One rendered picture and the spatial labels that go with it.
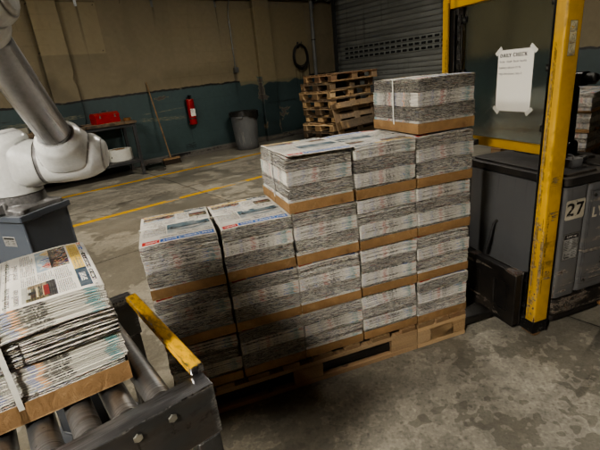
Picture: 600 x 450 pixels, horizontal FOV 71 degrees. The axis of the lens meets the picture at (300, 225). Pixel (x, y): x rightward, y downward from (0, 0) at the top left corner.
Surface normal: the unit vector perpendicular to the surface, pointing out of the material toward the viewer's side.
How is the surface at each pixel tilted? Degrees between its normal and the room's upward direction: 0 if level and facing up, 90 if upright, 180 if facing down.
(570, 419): 0
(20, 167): 92
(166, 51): 90
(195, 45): 90
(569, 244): 90
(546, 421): 0
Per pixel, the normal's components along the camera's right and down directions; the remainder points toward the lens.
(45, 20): 0.62, 0.21
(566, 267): 0.33, 0.29
